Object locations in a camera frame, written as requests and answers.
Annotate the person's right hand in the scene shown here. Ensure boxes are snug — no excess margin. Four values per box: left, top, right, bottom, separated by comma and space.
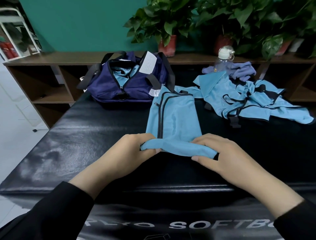
191, 134, 278, 195

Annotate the person's left hand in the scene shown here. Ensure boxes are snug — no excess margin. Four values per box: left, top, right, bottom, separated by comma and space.
91, 134, 162, 193

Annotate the navy blue bag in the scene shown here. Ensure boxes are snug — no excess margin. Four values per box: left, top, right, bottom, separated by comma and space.
76, 51, 176, 104

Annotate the purple cloth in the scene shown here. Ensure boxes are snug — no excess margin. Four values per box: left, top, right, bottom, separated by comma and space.
202, 62, 256, 82

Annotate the clear bottle silver cap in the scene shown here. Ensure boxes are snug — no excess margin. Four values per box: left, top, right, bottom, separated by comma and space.
214, 45, 235, 73

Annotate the person's left forearm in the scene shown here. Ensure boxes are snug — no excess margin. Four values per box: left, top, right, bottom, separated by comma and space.
0, 170, 114, 240

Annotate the person's right forearm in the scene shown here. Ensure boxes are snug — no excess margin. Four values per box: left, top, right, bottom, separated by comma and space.
259, 177, 316, 240

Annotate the black leather bench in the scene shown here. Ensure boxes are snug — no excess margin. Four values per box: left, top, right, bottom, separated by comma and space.
0, 93, 316, 240

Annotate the wooden shelf cabinet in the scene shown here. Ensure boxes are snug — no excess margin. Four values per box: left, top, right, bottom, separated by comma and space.
4, 51, 316, 129

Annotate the green plant in red pot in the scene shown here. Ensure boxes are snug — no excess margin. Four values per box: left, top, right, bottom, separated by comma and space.
123, 0, 197, 56
193, 0, 262, 55

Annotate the green plant in white pot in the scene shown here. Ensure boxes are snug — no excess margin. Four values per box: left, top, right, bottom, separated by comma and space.
258, 0, 316, 60

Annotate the white wheeled cart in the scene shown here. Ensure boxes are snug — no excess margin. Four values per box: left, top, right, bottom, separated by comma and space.
0, 7, 41, 62

